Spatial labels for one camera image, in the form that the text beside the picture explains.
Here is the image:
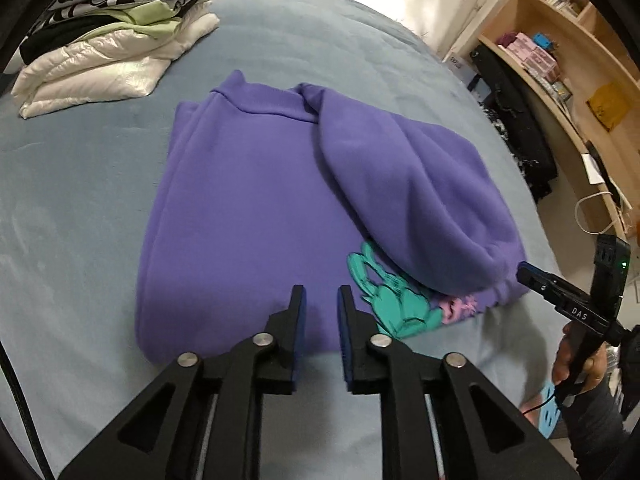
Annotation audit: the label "purple zip hoodie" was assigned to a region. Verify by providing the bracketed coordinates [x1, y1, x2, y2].
[134, 72, 525, 363]

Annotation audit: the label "black patterned hanging clothes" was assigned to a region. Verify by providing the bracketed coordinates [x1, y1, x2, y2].
[471, 44, 558, 203]

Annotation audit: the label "person right hand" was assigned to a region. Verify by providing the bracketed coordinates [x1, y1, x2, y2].
[551, 320, 609, 396]

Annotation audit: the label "light blue stool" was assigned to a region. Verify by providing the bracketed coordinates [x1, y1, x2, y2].
[537, 382, 561, 439]

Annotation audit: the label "yellow bag on shelf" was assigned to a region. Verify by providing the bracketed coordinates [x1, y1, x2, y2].
[587, 84, 630, 132]

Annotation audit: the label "pink boxes on shelf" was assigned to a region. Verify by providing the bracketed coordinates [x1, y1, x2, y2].
[506, 32, 560, 81]

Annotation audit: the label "blue-grey bed blanket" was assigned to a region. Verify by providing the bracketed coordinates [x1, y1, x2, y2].
[1, 0, 564, 479]

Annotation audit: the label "wooden shelf unit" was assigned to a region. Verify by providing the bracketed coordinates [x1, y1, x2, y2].
[476, 0, 640, 241]

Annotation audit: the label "white puffer jacket folded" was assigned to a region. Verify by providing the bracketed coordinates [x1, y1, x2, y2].
[11, 0, 220, 119]

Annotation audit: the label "light green folded garment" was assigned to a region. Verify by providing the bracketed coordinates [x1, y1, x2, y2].
[77, 0, 181, 41]

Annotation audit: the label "black folded garment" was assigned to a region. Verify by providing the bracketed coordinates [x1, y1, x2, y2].
[20, 15, 119, 64]

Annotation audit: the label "white cable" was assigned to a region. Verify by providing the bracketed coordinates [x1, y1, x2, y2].
[572, 190, 632, 239]

